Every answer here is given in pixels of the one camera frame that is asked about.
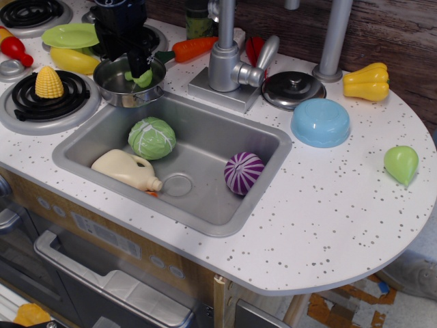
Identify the grey toy sink basin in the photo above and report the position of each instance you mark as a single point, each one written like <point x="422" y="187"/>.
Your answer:
<point x="194" y="190"/>

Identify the yellow toy bell pepper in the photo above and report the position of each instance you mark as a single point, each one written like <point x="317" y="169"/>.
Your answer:
<point x="369" y="83"/>

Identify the yellow toy corn cob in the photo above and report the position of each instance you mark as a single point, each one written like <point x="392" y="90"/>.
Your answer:
<point x="48" y="84"/>

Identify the small steel pan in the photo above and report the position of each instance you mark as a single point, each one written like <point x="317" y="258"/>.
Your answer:
<point x="118" y="91"/>

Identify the steel pot lid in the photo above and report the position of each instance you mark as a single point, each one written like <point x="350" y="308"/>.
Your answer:
<point x="286" y="90"/>

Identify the purple striped toy onion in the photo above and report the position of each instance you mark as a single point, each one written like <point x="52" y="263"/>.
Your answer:
<point x="242" y="171"/>

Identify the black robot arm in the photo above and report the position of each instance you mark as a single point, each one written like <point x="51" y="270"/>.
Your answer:
<point x="119" y="2"/>

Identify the red toy ketchup bottle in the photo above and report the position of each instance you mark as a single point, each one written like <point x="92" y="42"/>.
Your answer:
<point x="12" y="47"/>

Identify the light green toy pear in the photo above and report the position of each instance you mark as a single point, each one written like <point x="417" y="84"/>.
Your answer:
<point x="401" y="163"/>

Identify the blue upturned plastic bowl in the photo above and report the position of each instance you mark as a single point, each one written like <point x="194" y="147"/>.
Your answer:
<point x="321" y="123"/>

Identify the yellow toy banana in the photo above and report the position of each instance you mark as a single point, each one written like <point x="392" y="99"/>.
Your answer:
<point x="74" y="61"/>

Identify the light green plastic plate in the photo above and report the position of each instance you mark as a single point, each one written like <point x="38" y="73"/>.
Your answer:
<point x="71" y="36"/>

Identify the silver oven door handle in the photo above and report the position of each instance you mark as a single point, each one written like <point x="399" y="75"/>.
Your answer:
<point x="104" y="295"/>

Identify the red toy tomato slice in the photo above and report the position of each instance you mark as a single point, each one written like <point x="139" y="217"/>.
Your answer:
<point x="253" y="49"/>

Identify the grey vertical support pole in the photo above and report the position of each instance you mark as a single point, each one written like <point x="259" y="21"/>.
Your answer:
<point x="328" y="69"/>

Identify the silver stove knob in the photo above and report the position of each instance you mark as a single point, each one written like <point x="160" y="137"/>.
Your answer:
<point x="12" y="71"/>
<point x="89" y="16"/>

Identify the orange toy carrot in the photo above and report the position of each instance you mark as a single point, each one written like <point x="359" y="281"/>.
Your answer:
<point x="186" y="50"/>

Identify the green toy cabbage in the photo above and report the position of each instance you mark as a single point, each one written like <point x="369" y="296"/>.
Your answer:
<point x="152" y="138"/>

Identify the cream toy milk jug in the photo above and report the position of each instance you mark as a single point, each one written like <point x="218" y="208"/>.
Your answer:
<point x="129" y="169"/>

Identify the front black stove burner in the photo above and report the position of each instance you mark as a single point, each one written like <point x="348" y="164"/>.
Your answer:
<point x="25" y="113"/>

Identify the green toy jar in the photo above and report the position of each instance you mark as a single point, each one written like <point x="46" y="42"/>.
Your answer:
<point x="198" y="23"/>

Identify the silver toy faucet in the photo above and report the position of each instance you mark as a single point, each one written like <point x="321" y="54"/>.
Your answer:
<point x="228" y="81"/>

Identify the yellow toy on floor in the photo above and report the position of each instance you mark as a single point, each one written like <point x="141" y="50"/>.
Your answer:
<point x="31" y="314"/>

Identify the silver stove knob left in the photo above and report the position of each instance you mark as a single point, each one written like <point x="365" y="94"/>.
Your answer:
<point x="12" y="71"/>

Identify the silver stove knob back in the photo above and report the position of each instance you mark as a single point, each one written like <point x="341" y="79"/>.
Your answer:
<point x="89" y="16"/>

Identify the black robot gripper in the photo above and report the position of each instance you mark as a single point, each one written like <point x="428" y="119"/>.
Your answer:
<point x="120" y="31"/>

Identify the green toy broccoli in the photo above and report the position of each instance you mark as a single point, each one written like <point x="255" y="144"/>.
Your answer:
<point x="143" y="81"/>

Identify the back left stove burner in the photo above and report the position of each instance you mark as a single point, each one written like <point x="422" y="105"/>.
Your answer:
<point x="30" y="19"/>

